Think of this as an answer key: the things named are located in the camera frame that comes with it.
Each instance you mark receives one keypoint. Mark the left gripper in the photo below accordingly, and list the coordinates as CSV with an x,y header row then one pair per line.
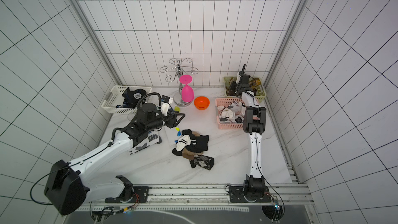
x,y
170,116

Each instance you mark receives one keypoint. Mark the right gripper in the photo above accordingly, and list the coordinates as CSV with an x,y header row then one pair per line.
x,y
242,79

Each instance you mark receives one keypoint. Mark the yellow brown plaid sock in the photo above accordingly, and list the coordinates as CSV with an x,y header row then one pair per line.
x,y
254,82

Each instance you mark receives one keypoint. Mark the black sock white logo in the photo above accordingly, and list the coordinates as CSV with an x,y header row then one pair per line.
x,y
132,97

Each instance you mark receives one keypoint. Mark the white sock grey pattern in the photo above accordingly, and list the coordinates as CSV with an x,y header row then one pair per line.
x,y
233,113

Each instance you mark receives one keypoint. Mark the black white sock pile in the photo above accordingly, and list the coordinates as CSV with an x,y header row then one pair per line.
x,y
191,144

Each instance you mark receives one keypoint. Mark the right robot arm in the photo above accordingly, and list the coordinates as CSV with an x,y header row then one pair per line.
x,y
254,125

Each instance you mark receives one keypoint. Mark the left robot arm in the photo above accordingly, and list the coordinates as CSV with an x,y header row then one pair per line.
x,y
71,184

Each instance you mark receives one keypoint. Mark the green plastic basket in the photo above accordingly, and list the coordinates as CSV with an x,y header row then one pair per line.
x,y
259,91

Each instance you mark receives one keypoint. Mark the pink plastic basket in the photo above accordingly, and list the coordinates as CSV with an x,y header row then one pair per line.
x,y
225,102

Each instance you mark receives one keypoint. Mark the white plastic basket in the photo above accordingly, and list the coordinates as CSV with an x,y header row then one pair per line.
x,y
117,101

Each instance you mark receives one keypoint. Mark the white sock yellow blue patches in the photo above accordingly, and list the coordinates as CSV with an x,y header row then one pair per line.
x,y
179,117

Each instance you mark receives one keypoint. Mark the chrome cup holder stand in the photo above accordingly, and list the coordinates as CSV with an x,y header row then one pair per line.
x,y
181,67

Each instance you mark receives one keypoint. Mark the orange plastic bowl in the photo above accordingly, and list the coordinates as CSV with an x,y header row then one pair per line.
x,y
202,103

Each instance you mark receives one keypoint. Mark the pink plastic goblet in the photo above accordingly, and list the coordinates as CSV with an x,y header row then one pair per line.
x,y
187,93

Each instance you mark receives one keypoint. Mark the black grey argyle sock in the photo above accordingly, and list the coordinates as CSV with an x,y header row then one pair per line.
x,y
202,161

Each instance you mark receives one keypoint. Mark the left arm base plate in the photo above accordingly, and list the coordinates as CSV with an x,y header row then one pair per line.
x,y
136,194

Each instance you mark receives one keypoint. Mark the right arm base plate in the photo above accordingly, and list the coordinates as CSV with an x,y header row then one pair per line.
x,y
238,195

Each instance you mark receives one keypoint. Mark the aluminium rail frame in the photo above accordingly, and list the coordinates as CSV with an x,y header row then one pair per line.
x,y
169,199

